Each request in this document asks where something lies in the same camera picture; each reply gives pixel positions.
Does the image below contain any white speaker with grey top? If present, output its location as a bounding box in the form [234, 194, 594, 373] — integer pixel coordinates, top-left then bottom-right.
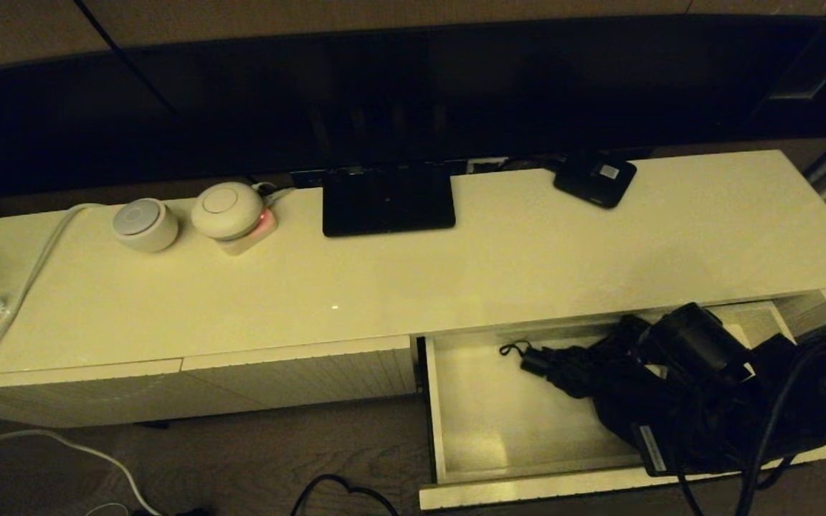
[112, 197, 179, 252]

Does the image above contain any thick white power cable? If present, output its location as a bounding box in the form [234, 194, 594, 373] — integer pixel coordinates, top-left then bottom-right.
[0, 203, 163, 516]

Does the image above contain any white ribbed cabinet door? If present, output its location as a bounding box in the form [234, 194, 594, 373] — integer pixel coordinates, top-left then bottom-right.
[0, 357, 186, 429]
[181, 333, 418, 415]

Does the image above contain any white power strip red light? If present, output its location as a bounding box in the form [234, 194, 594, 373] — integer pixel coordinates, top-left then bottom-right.
[216, 186, 295, 256]

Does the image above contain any white round dome device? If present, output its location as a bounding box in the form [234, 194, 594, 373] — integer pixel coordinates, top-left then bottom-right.
[191, 181, 265, 240]

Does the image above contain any black floor cable with connector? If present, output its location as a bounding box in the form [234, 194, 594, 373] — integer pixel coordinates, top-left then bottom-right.
[291, 473, 399, 516]

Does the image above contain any black television screen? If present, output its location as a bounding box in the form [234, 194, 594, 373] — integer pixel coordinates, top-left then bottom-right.
[0, 16, 826, 201]

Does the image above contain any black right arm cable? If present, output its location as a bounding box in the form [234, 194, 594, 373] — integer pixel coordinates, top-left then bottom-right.
[671, 319, 826, 516]

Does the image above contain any black television base plate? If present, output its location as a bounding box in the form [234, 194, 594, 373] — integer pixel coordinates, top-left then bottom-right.
[322, 163, 455, 237]

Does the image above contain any white ribbed cabinet drawer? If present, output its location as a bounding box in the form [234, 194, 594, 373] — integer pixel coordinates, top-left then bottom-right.
[419, 301, 826, 511]

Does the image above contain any small black set-top box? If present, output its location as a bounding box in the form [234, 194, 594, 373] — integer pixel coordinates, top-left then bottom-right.
[554, 152, 637, 209]

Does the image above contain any black umbrella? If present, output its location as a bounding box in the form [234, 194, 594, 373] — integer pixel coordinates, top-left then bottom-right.
[499, 315, 722, 467]

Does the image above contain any white tv cabinet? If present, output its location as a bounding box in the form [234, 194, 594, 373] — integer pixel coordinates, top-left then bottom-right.
[0, 148, 826, 431]

